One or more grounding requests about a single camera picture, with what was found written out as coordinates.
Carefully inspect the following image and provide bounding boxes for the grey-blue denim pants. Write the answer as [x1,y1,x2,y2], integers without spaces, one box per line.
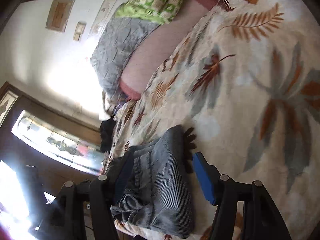
[111,125,195,239]

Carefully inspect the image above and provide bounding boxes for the leaf-pattern fleece blanket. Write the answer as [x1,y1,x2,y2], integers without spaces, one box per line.
[110,0,319,239]

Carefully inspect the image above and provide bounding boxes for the green patterned folded quilt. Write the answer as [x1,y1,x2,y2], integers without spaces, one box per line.
[115,0,184,25]

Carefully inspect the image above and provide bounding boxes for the beige wall switch plate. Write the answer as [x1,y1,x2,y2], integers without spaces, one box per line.
[73,22,86,41]

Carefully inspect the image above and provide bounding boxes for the stained glass wooden door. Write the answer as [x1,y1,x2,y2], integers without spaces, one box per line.
[1,82,104,196]

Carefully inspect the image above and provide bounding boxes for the pink sofa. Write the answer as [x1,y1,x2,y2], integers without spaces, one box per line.
[119,0,217,100]

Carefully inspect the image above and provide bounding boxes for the framed wall picture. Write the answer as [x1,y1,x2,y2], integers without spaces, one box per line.
[46,0,75,33]

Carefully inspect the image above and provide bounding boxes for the black garment pile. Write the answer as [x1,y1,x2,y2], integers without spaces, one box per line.
[100,116,116,153]

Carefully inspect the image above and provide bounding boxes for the grey quilted pillow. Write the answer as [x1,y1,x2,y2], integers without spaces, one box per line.
[90,16,159,99]

